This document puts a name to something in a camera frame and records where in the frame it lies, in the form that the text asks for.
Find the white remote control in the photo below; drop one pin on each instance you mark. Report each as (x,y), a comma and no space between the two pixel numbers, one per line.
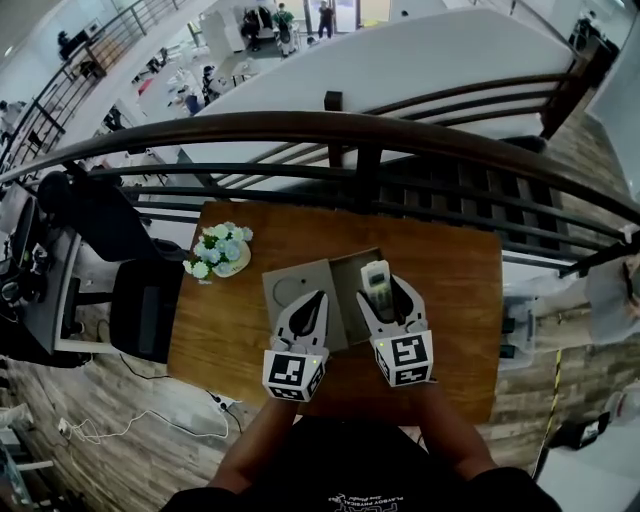
(375,280)

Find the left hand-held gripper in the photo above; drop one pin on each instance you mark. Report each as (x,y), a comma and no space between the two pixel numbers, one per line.
(287,372)

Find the dark office desk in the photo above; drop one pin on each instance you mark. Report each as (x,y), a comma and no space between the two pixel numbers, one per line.
(62,300)

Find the black computer monitor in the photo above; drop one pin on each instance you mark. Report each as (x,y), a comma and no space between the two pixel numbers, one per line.
(25,225)

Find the grey cardboard box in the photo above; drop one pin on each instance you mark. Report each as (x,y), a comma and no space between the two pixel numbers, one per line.
(345,285)

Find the white power strip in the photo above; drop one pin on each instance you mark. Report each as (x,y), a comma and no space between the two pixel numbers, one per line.
(225,402)

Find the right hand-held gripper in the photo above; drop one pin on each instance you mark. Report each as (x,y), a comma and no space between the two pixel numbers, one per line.
(405,352)

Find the brown wooden stair railing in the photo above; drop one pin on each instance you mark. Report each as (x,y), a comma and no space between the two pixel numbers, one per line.
(565,100)

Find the person's left forearm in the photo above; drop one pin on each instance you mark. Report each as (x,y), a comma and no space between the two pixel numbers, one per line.
(260,440)

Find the white pot of pale flowers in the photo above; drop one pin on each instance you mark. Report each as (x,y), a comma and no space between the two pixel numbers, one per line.
(220,247)

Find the black handheld device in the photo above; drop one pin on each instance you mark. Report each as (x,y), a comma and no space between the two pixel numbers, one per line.
(580,432)

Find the white plastic container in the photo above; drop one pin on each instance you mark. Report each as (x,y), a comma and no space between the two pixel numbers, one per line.
(625,412)

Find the person's black shirt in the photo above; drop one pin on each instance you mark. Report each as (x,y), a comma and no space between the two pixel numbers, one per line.
(350,465)

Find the black mesh office chair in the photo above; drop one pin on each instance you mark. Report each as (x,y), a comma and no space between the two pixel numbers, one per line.
(145,310)

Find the dark wooden handrail railing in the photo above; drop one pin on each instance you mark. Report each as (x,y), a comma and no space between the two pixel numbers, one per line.
(320,125)

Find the person's right forearm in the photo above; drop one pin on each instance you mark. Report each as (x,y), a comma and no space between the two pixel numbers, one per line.
(450,430)

